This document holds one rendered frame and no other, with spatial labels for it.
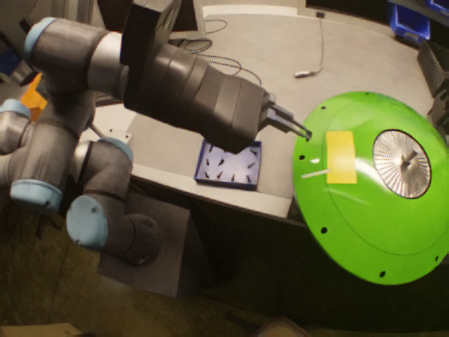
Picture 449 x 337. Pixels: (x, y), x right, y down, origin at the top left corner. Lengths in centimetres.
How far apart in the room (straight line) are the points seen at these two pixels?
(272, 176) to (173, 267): 30
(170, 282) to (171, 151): 31
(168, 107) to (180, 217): 36
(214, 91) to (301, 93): 40
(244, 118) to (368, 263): 22
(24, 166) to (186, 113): 18
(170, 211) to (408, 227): 48
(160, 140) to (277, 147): 28
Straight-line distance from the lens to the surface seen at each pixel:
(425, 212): 32
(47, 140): 25
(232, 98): 21
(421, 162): 34
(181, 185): 47
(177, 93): 18
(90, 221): 38
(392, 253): 29
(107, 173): 41
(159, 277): 52
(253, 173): 44
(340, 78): 66
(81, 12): 37
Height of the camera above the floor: 132
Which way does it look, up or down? 62 degrees down
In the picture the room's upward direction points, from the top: 22 degrees counter-clockwise
